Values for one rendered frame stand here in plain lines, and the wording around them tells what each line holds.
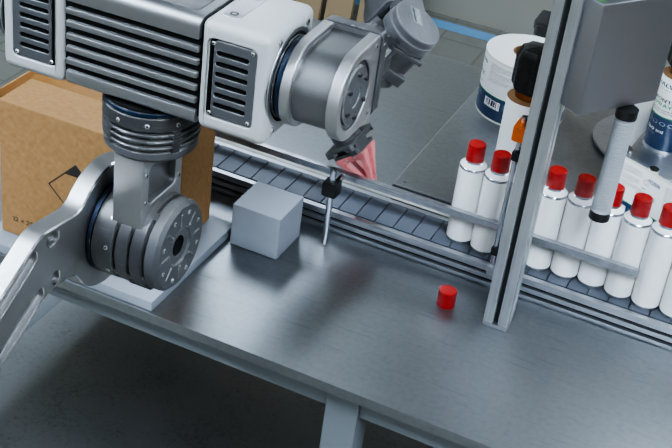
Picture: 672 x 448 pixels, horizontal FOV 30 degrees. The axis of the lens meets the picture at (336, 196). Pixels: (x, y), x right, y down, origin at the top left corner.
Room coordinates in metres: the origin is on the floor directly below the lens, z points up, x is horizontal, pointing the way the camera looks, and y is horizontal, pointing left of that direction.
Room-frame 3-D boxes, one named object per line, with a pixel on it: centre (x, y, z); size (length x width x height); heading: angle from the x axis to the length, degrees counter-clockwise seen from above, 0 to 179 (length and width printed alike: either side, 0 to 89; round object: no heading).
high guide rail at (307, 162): (2.05, -0.05, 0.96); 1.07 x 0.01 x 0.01; 69
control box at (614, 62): (1.86, -0.40, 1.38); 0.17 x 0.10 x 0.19; 124
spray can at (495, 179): (1.99, -0.29, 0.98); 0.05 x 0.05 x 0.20
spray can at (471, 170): (2.01, -0.24, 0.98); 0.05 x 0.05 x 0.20
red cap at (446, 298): (1.86, -0.22, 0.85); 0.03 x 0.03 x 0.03
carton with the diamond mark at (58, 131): (1.94, 0.41, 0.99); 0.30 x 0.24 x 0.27; 71
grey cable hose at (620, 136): (1.83, -0.45, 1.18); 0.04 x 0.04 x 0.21
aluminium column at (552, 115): (1.83, -0.32, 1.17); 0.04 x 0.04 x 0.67; 69
